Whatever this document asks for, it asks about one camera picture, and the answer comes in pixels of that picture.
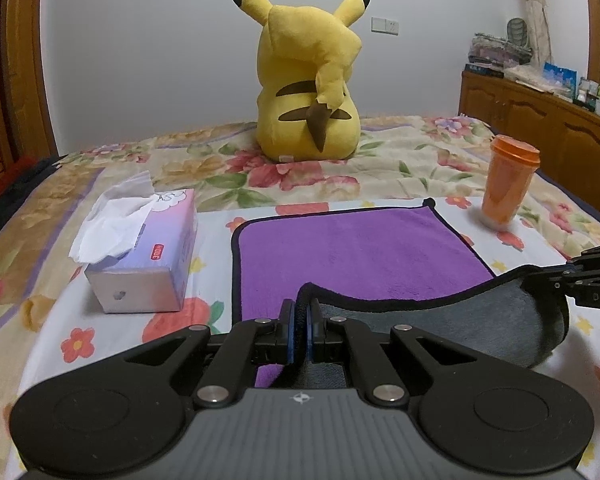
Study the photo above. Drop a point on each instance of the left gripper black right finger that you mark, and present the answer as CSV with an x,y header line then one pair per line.
x,y
385,369

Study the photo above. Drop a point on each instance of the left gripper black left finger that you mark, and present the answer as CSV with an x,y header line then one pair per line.
x,y
217,369

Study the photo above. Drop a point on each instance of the purple and grey towel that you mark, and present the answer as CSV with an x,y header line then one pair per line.
x,y
389,266

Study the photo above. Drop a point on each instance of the wooden sideboard cabinet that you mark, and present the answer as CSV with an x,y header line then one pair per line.
x,y
567,136

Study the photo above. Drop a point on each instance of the white strawberry print cloth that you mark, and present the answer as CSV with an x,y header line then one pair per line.
x,y
130,319

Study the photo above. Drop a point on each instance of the pink tissue box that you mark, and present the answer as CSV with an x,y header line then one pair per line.
x,y
135,246

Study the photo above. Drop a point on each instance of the orange plastic cup with lid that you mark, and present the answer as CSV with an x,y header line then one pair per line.
x,y
512,166

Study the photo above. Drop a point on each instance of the blue picture card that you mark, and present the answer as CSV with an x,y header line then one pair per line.
x,y
560,76

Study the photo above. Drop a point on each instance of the floral bed quilt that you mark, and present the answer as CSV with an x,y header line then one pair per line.
x,y
400,159

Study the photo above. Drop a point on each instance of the stack of books and papers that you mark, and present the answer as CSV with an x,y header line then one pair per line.
x,y
491,56

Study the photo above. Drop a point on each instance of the floral curtain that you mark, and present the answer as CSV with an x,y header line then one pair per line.
x,y
538,32

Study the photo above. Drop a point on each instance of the green woven fan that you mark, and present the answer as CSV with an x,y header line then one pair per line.
x,y
517,32

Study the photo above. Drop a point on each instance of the yellow Pikachu plush toy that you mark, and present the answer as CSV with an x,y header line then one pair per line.
x,y
304,62

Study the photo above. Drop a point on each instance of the white wall switch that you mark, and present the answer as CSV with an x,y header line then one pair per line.
x,y
384,26

